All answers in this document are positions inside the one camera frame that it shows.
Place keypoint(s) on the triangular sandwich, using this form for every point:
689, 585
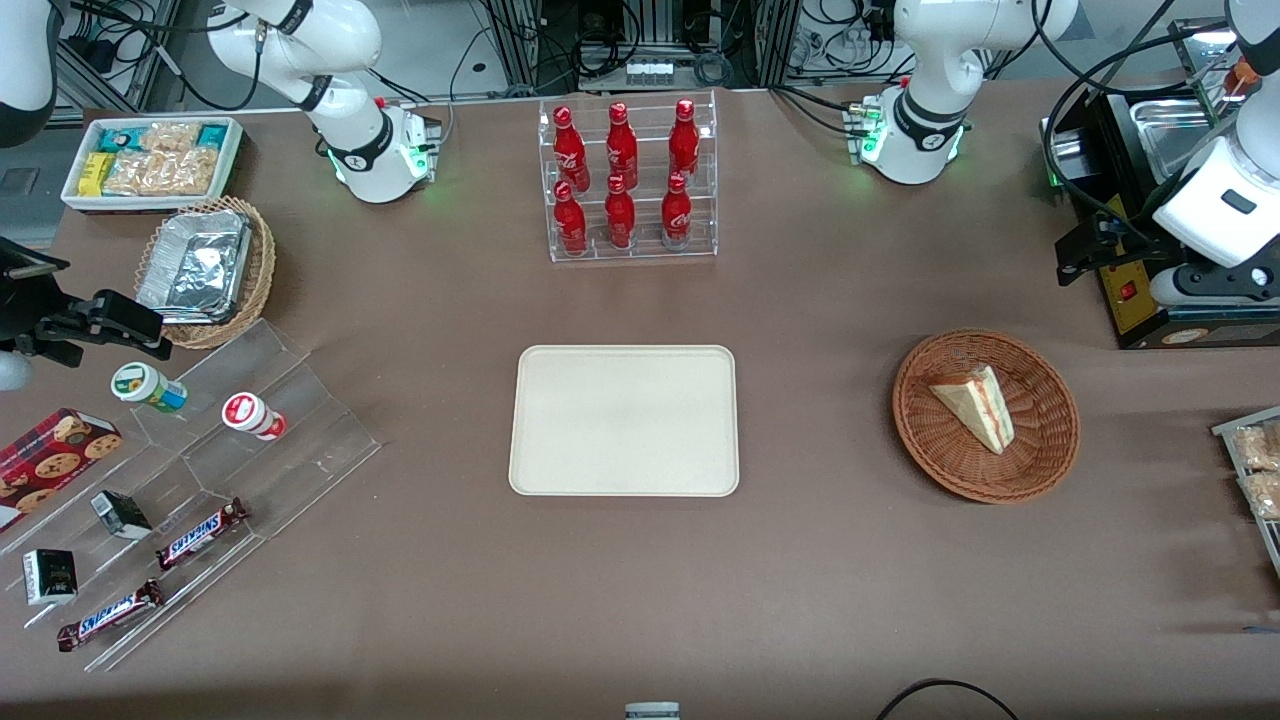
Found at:
978, 405

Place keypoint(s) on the light tan wicker basket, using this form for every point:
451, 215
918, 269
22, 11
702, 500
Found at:
258, 270

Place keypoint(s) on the teal snack packet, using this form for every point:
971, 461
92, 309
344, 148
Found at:
120, 137
213, 135

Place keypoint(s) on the black countertop appliance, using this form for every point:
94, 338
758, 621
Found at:
1150, 315

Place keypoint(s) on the red cola bottle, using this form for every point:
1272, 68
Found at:
568, 150
569, 222
684, 140
620, 215
677, 212
621, 145

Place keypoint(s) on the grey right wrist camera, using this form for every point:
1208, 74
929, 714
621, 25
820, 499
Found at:
10, 370

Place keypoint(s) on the brown Snickers bar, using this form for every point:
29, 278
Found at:
200, 533
110, 616

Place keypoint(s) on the red-lidded white cup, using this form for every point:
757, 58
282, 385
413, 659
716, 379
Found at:
253, 416

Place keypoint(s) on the small black white box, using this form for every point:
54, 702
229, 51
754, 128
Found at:
122, 514
50, 577

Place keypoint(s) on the clear bagged pastry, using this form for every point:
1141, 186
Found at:
1265, 495
1258, 447

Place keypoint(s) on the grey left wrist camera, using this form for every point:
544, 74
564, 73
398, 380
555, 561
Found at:
1168, 287

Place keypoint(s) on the yellow snack packet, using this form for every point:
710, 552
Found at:
95, 173

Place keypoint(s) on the clear acrylic bottle rack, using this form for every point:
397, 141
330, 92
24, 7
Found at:
640, 250

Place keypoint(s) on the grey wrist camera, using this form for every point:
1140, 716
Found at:
1168, 287
10, 370

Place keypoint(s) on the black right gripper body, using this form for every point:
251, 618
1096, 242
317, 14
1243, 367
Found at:
22, 305

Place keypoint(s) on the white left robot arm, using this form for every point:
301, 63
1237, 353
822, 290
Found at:
925, 95

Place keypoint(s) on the clear acrylic tiered stand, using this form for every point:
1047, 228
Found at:
290, 440

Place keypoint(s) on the white power strip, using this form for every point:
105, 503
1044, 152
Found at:
657, 73

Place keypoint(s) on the small clear cracker bag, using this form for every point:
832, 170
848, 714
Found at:
170, 137

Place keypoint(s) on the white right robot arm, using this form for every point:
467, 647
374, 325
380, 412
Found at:
365, 150

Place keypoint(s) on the large clear cracker bag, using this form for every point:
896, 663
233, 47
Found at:
160, 173

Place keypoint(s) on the round brown wicker basket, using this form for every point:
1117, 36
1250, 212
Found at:
940, 450

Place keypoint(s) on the shiny metal pan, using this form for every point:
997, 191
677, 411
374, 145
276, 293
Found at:
1170, 135

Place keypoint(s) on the green-lidded white cup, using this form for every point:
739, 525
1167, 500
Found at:
148, 388

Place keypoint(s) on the red chocolate cookie box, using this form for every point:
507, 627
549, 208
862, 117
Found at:
50, 465

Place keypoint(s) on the cream rectangular plastic tray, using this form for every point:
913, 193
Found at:
624, 420

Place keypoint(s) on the aluminium foil container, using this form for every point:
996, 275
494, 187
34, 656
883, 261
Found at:
195, 268

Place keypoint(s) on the white rectangular snack bin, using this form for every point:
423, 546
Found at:
230, 160

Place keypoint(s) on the small grey box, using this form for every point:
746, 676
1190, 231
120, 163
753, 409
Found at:
652, 711

